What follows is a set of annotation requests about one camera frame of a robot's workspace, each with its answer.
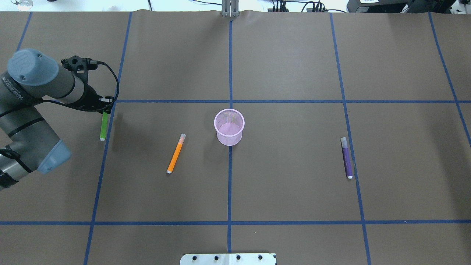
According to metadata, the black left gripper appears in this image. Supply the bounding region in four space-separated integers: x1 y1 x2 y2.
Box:
75 84 114 114

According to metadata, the orange highlighter pen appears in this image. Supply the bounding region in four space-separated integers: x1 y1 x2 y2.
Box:
166 134 186 174

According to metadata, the purple highlighter pen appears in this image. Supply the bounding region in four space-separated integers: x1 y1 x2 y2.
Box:
340 137 354 180

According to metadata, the green highlighter pen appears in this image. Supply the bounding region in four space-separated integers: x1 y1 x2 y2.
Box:
99 112 109 141

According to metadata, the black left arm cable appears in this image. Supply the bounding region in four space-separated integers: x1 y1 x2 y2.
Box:
88 61 120 105

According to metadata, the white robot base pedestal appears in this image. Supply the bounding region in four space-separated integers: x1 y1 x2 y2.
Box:
180 253 277 265

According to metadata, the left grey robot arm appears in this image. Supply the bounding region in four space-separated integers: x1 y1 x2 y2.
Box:
0 49 120 190

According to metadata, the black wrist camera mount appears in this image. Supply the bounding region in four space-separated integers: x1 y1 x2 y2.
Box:
60 55 98 85

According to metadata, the pink mesh pen holder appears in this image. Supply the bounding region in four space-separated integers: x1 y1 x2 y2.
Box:
213 109 245 146

